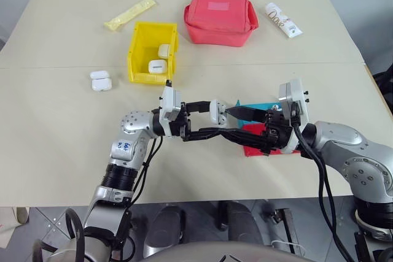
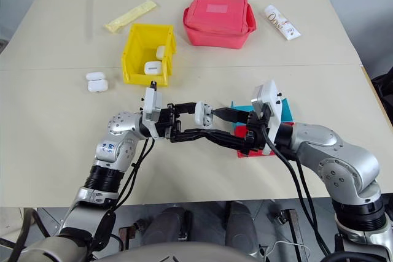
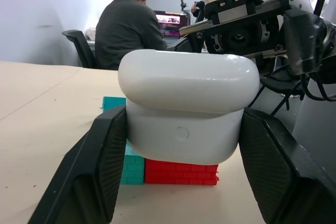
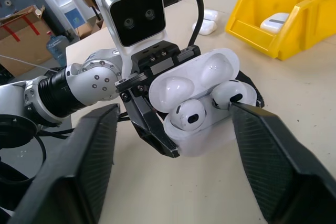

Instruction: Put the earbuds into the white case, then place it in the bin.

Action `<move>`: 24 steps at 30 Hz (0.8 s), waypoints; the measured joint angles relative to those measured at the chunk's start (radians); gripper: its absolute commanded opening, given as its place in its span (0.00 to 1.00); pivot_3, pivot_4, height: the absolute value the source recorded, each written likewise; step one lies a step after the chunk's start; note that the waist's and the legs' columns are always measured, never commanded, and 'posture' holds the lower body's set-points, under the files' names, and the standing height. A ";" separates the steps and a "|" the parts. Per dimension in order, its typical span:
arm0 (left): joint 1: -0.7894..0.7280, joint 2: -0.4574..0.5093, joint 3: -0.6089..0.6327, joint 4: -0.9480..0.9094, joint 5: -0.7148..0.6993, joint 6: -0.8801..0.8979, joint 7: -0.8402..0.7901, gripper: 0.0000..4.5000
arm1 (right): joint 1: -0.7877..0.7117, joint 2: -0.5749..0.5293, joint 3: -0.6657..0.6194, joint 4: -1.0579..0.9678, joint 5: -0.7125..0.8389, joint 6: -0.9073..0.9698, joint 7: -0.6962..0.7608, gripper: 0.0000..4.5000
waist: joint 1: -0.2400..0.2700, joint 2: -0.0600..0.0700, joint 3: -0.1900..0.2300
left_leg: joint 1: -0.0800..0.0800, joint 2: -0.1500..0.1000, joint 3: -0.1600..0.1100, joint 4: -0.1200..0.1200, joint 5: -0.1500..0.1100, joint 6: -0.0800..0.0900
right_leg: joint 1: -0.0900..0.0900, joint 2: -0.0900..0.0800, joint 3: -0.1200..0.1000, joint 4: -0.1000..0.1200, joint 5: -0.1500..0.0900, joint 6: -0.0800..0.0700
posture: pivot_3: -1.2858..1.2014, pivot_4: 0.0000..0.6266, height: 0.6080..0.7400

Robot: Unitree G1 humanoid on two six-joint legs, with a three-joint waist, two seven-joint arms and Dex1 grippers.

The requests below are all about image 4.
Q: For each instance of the yellow plastic bin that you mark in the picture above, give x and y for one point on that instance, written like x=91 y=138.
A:
x=262 y=43

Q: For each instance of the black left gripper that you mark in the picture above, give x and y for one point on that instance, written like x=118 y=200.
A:
x=157 y=58

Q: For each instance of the cardboard box red tape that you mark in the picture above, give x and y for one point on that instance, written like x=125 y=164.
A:
x=23 y=43

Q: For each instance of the white earbud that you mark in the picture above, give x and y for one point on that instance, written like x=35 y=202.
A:
x=225 y=91
x=183 y=113

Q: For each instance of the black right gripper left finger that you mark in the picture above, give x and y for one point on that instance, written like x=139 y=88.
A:
x=78 y=169

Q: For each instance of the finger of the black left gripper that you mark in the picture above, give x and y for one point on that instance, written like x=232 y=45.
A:
x=252 y=87

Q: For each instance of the blue water jug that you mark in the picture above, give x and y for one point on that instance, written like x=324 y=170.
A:
x=56 y=49

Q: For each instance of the paper cup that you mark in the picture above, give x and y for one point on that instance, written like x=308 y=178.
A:
x=39 y=14

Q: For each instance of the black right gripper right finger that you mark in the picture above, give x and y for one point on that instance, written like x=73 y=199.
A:
x=283 y=171

